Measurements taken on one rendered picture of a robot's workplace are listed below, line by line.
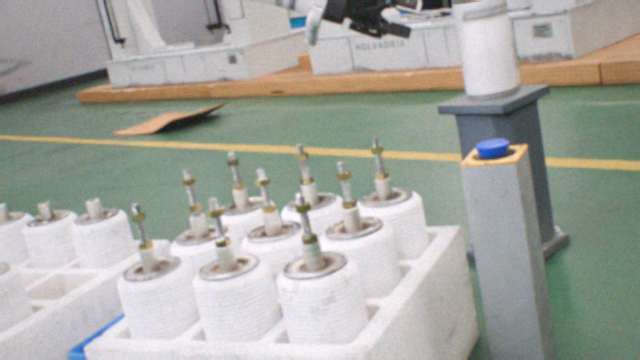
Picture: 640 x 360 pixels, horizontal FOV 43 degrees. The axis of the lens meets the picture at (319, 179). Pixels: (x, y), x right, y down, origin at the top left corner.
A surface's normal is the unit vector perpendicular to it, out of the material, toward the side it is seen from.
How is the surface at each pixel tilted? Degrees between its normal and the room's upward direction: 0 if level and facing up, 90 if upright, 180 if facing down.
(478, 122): 90
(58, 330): 90
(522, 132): 90
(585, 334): 0
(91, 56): 90
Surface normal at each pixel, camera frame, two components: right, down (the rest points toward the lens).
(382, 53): -0.72, 0.31
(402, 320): 0.89, -0.07
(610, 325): -0.20, -0.95
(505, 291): -0.42, 0.31
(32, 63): 0.66, 0.06
